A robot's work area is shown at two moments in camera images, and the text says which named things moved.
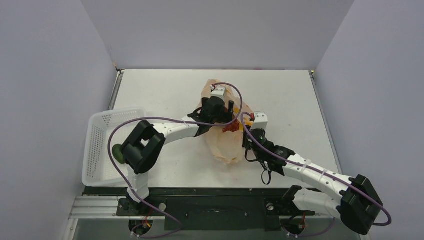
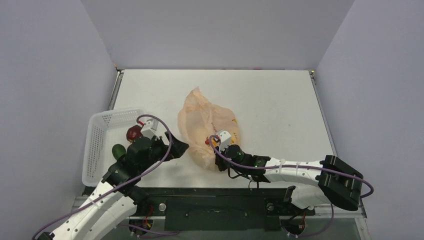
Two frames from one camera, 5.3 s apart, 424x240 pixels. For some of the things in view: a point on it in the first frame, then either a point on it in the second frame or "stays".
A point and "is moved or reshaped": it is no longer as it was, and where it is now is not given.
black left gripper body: x=223 y=117 to x=158 y=150
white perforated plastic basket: x=99 y=169 stays
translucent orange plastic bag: x=228 y=146 to x=198 y=121
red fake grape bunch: x=233 y=127 is moved or reshaped
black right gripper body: x=251 y=134 to x=219 y=160
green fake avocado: x=117 y=153 stays
